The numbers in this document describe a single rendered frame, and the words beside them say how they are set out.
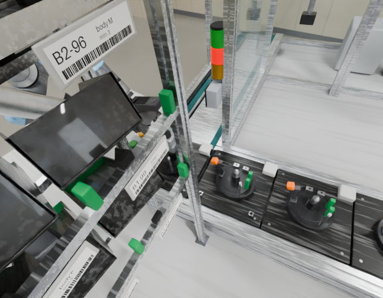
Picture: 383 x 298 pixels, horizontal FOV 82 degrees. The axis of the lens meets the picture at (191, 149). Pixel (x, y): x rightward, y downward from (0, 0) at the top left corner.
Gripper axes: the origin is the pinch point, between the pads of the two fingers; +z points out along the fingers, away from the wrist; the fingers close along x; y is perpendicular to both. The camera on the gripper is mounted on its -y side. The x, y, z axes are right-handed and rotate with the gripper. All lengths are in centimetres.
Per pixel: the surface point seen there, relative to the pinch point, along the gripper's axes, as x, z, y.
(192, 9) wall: -382, -44, 206
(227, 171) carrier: -2.2, 22.3, -9.3
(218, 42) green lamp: -16.6, -13.4, -27.0
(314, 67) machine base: -104, 45, -17
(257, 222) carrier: 10.9, 33.2, -19.4
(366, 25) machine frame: -78, 26, -49
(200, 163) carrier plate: -2.9, 16.7, 0.7
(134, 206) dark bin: 31.7, -6.6, -26.1
